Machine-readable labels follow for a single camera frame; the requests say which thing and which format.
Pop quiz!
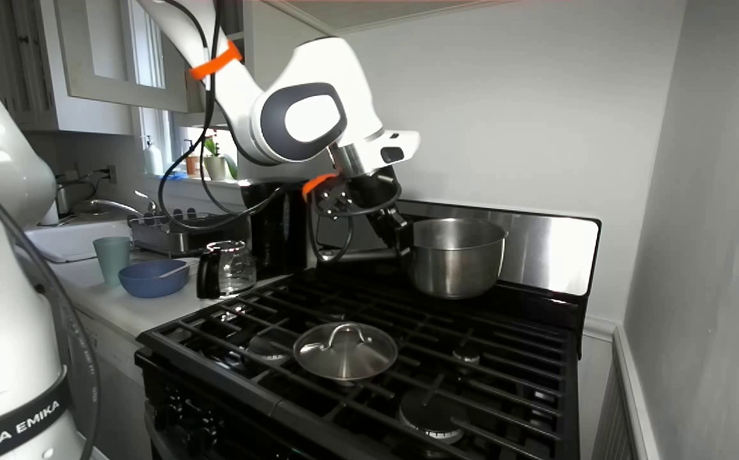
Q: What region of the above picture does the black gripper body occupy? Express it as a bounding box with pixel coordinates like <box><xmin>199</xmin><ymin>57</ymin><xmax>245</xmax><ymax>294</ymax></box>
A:
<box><xmin>346</xmin><ymin>167</ymin><xmax>407</xmax><ymax>222</ymax></box>

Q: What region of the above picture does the stainless steel saucepan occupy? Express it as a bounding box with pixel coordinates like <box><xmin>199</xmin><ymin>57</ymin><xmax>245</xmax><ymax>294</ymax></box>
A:
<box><xmin>396</xmin><ymin>215</ymin><xmax>511</xmax><ymax>303</ymax></box>

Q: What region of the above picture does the stainless steel pot lid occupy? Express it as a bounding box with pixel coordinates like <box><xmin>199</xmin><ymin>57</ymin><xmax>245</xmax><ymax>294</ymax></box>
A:
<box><xmin>290</xmin><ymin>321</ymin><xmax>402</xmax><ymax>387</ymax></box>

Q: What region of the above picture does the potted plant in white pot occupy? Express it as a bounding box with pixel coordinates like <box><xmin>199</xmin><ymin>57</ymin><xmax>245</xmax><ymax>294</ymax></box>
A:
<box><xmin>199</xmin><ymin>137</ymin><xmax>236</xmax><ymax>184</ymax></box>

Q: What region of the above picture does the black coffee maker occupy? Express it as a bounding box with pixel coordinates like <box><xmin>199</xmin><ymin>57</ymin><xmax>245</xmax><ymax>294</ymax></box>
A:
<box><xmin>243</xmin><ymin>183</ymin><xmax>313</xmax><ymax>277</ymax></box>

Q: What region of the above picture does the black gas stove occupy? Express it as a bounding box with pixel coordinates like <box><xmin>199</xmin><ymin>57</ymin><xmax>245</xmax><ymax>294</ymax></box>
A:
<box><xmin>134</xmin><ymin>198</ymin><xmax>604</xmax><ymax>460</ymax></box>

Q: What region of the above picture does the glass coffee carafe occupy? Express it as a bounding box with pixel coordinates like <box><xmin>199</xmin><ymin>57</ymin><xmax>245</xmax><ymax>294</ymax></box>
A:
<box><xmin>195</xmin><ymin>238</ymin><xmax>260</xmax><ymax>303</ymax></box>

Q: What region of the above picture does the orange soap bottle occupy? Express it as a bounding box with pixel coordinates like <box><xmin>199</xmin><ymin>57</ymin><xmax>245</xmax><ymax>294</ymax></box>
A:
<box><xmin>182</xmin><ymin>139</ymin><xmax>202</xmax><ymax>179</ymax></box>

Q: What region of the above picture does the metal dish rack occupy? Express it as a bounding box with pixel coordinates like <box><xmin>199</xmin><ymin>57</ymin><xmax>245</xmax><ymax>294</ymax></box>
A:
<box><xmin>125</xmin><ymin>212</ymin><xmax>250</xmax><ymax>259</ymax></box>

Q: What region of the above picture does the white soap bottle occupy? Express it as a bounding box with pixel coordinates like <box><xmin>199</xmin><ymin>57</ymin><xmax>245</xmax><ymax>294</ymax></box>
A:
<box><xmin>142</xmin><ymin>137</ymin><xmax>167</xmax><ymax>179</ymax></box>

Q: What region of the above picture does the blue bowl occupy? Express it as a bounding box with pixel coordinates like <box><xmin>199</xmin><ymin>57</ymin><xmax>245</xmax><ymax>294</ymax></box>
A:
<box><xmin>119</xmin><ymin>259</ymin><xmax>195</xmax><ymax>303</ymax></box>

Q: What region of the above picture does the chrome faucet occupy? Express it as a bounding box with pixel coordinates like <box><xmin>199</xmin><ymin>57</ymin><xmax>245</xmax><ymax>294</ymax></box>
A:
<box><xmin>84</xmin><ymin>190</ymin><xmax>165</xmax><ymax>222</ymax></box>

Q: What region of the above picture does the white framed window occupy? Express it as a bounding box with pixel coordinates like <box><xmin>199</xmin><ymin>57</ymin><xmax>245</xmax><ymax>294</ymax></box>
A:
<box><xmin>122</xmin><ymin>0</ymin><xmax>249</xmax><ymax>184</ymax></box>

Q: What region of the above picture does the teal cup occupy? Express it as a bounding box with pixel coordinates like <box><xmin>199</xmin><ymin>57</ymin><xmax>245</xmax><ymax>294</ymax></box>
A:
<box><xmin>92</xmin><ymin>235</ymin><xmax>135</xmax><ymax>289</ymax></box>

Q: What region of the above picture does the glass cabinet door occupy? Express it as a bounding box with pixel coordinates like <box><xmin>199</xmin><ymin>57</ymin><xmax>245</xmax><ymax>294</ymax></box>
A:
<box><xmin>51</xmin><ymin>0</ymin><xmax>191</xmax><ymax>116</ymax></box>

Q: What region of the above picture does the white sink basin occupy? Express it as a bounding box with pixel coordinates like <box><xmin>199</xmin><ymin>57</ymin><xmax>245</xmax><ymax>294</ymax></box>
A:
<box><xmin>18</xmin><ymin>217</ymin><xmax>134</xmax><ymax>267</ymax></box>

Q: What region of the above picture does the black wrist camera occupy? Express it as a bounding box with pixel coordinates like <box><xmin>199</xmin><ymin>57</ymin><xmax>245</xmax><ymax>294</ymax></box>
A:
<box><xmin>309</xmin><ymin>176</ymin><xmax>360</xmax><ymax>225</ymax></box>

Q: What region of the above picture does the orange cable strap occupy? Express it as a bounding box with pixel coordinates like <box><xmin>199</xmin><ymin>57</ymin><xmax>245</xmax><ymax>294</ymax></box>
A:
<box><xmin>299</xmin><ymin>169</ymin><xmax>344</xmax><ymax>203</ymax></box>
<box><xmin>186</xmin><ymin>38</ymin><xmax>245</xmax><ymax>85</ymax></box>

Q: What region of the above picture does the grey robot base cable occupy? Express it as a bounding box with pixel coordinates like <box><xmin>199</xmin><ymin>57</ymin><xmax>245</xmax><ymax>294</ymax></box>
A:
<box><xmin>0</xmin><ymin>151</ymin><xmax>103</xmax><ymax>460</ymax></box>

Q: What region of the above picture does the white wall cabinet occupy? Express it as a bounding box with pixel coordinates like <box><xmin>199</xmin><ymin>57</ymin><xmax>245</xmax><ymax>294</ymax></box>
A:
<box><xmin>0</xmin><ymin>0</ymin><xmax>135</xmax><ymax>139</ymax></box>

